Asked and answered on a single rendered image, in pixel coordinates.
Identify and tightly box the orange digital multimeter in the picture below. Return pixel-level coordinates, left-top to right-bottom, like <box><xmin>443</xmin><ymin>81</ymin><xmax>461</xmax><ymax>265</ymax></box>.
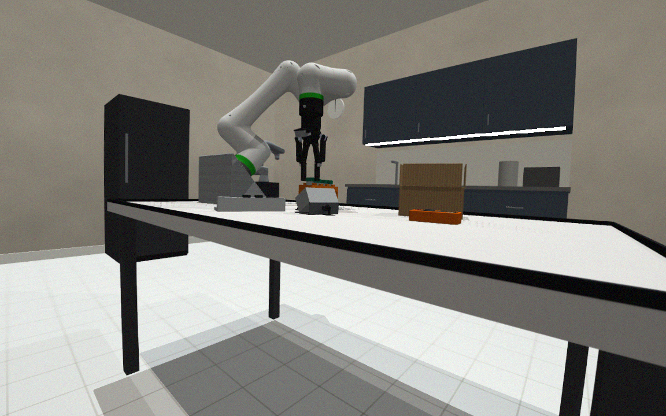
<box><xmin>409</xmin><ymin>209</ymin><xmax>462</xmax><ymax>225</ymax></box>

